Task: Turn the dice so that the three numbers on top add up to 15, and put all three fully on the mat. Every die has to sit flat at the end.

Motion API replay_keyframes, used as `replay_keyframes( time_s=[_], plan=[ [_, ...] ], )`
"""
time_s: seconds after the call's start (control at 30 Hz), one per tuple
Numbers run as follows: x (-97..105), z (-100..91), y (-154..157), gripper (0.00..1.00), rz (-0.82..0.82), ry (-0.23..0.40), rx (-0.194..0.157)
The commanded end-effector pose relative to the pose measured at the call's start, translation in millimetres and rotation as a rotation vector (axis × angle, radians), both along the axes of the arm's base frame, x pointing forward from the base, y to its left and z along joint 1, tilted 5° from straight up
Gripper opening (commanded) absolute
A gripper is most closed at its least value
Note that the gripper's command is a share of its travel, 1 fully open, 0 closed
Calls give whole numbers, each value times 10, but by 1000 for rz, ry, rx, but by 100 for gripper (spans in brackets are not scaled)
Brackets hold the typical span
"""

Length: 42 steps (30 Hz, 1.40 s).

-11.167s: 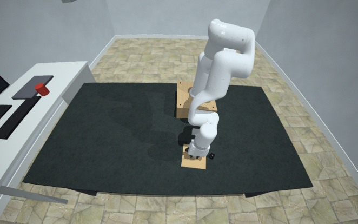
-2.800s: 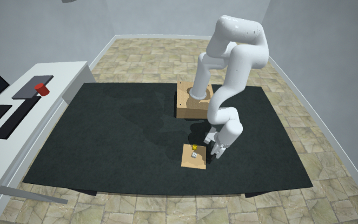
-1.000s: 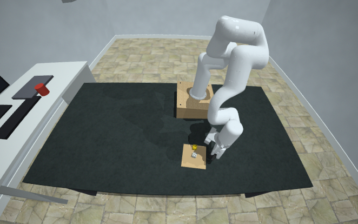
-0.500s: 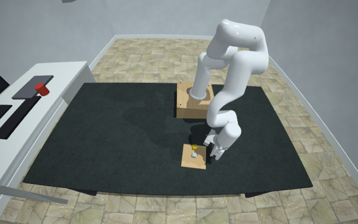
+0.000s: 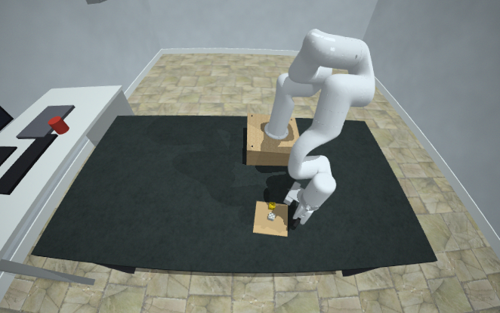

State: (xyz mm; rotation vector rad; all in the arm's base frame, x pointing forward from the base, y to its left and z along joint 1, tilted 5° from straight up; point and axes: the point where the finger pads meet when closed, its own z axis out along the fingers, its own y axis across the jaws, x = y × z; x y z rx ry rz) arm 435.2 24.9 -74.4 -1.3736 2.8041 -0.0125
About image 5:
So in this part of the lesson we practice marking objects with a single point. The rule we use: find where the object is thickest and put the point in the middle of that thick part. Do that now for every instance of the beige square mat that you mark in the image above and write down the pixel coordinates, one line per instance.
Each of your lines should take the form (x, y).
(278, 227)

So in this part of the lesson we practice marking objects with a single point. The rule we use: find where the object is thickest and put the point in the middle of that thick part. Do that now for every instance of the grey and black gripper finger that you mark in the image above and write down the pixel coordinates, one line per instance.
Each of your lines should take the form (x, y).
(295, 223)

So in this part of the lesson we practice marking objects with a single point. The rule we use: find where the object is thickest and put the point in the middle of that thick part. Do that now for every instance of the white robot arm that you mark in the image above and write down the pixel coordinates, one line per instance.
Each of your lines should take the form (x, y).
(338, 93)

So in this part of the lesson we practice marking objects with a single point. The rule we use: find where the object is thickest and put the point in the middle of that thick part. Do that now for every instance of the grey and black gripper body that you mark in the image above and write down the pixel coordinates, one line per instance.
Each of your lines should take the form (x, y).
(302, 214)

